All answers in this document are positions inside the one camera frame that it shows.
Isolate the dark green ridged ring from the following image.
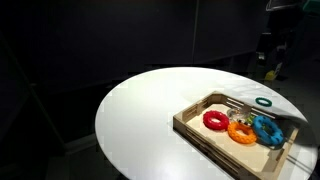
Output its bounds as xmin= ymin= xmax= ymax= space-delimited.
xmin=254 ymin=96 xmax=273 ymax=108

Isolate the clear ring with beads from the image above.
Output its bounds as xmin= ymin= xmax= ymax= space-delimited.
xmin=226 ymin=107 xmax=253 ymax=125

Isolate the red textured ring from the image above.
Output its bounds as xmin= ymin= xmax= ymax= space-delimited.
xmin=202 ymin=110 xmax=231 ymax=132

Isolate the blue dotted ring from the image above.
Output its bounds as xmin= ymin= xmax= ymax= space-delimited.
xmin=251 ymin=115 xmax=285 ymax=147

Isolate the wooden slatted box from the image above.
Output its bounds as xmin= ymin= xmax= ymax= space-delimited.
xmin=172 ymin=90 xmax=300 ymax=180

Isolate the yellow background object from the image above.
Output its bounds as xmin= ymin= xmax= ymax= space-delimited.
xmin=264 ymin=69 xmax=278 ymax=82

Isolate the black and white ring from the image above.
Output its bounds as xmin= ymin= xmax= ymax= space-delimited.
xmin=238 ymin=120 xmax=253 ymax=128

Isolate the orange textured ring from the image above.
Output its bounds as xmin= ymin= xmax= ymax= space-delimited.
xmin=227 ymin=121 xmax=258 ymax=145

